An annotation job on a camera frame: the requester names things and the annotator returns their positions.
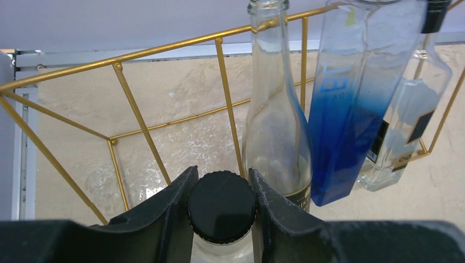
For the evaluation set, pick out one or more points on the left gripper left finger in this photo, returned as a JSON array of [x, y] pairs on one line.
[[156, 230]]

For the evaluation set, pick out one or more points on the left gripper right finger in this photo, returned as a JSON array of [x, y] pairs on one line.
[[283, 232]]

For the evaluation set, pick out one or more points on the clear bottle gold white label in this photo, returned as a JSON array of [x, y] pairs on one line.
[[221, 211]]

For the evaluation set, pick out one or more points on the clear bottle dark label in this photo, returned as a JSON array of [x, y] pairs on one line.
[[275, 141]]

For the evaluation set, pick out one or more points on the clear bottle black cap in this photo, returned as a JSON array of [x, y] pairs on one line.
[[420, 90]]

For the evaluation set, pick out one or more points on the tall blue gradient bottle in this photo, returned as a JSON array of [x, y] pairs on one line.
[[364, 49]]

